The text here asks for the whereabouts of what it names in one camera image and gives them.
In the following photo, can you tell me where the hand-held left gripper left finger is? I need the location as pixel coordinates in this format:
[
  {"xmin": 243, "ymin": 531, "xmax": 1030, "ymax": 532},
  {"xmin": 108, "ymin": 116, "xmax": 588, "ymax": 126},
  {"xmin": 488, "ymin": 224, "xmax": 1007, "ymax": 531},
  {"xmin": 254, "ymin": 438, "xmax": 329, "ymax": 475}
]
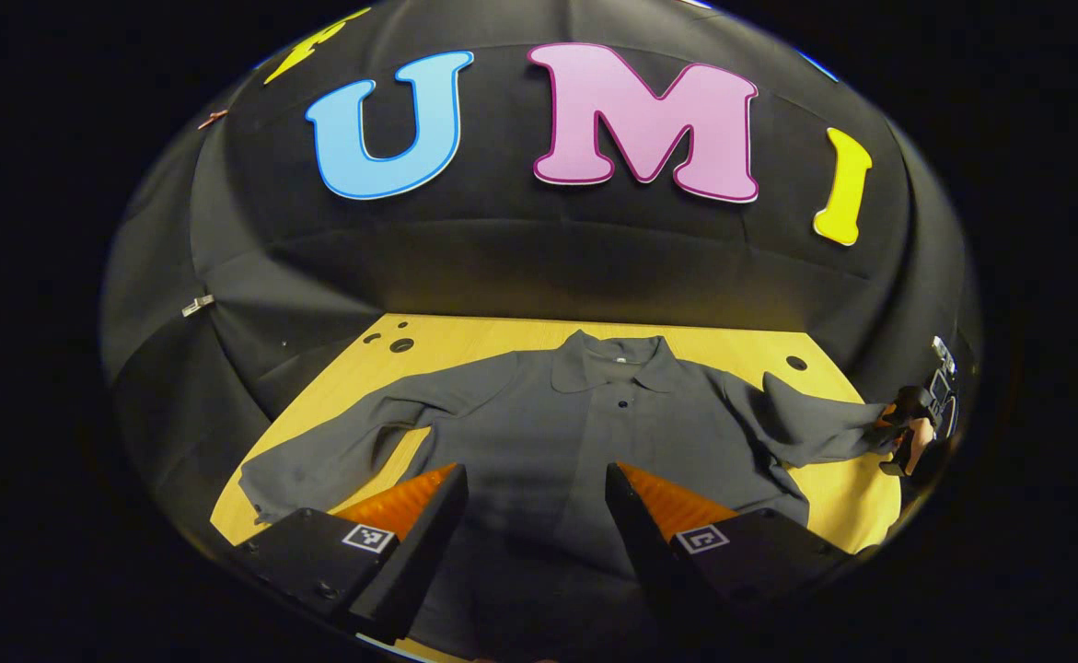
[{"xmin": 230, "ymin": 462, "xmax": 469, "ymax": 646}]

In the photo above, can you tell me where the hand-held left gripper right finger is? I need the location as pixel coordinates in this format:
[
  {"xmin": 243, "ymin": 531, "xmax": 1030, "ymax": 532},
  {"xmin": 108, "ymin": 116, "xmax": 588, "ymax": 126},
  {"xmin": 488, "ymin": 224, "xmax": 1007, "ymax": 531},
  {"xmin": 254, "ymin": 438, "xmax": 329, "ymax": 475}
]
[{"xmin": 605, "ymin": 462, "xmax": 857, "ymax": 646}]

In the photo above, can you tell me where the grey polo shirt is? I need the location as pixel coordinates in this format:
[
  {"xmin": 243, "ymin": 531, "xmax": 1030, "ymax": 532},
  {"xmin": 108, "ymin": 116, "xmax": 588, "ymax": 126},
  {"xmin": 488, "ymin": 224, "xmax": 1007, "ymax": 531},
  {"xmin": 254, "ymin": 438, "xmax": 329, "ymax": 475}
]
[{"xmin": 238, "ymin": 330, "xmax": 908, "ymax": 659}]

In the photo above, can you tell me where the black backdrop cloth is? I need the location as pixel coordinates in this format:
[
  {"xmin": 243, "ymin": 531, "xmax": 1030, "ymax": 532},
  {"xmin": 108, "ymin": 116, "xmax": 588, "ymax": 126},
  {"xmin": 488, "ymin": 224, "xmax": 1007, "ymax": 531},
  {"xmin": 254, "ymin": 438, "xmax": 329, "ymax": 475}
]
[{"xmin": 99, "ymin": 0, "xmax": 981, "ymax": 544}]

